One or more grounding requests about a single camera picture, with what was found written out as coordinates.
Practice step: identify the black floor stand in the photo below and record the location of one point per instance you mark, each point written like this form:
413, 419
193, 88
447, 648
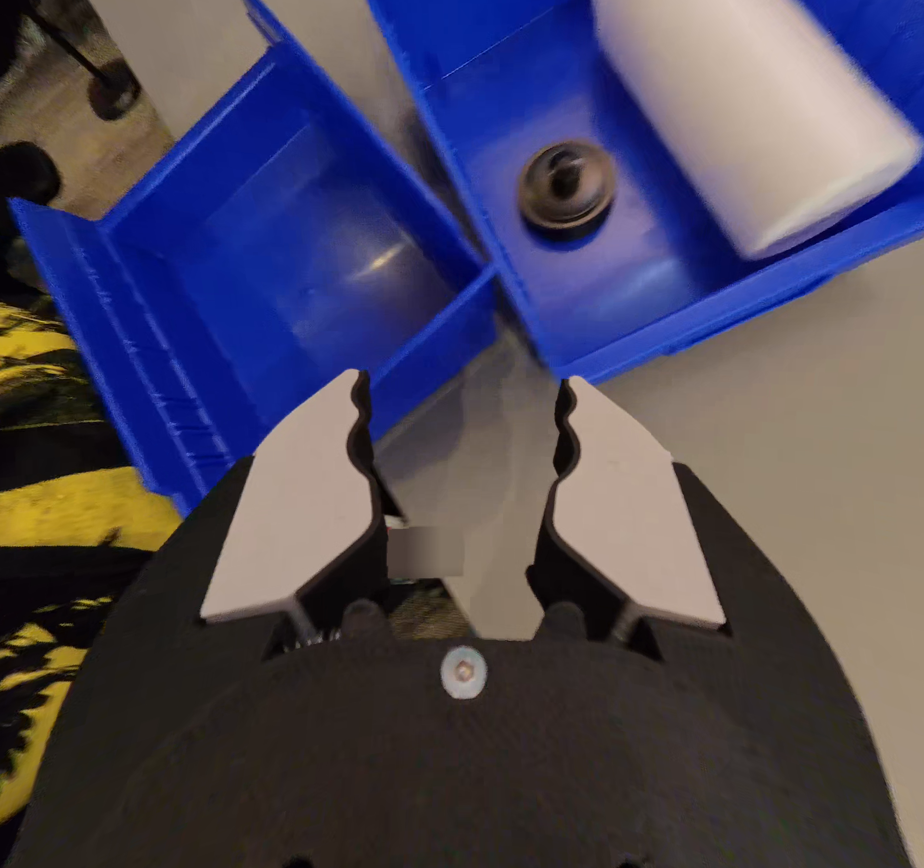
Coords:
112, 97

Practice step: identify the blue plastic bin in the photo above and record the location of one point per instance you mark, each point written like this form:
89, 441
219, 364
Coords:
505, 52
289, 247

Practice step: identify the white plastic bottle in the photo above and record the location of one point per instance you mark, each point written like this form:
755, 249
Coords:
743, 102

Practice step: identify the black bottle lid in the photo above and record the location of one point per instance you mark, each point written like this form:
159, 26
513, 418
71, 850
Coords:
567, 185

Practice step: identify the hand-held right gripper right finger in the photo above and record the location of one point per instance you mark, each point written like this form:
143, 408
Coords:
628, 521

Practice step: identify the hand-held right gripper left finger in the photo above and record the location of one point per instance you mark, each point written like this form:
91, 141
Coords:
296, 521

